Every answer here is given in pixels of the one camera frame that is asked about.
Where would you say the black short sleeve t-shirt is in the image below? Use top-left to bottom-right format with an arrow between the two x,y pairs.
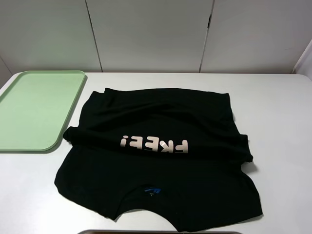
55,88 -> 263,232

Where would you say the light green plastic tray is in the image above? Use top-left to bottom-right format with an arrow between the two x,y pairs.
0,71 -> 86,152

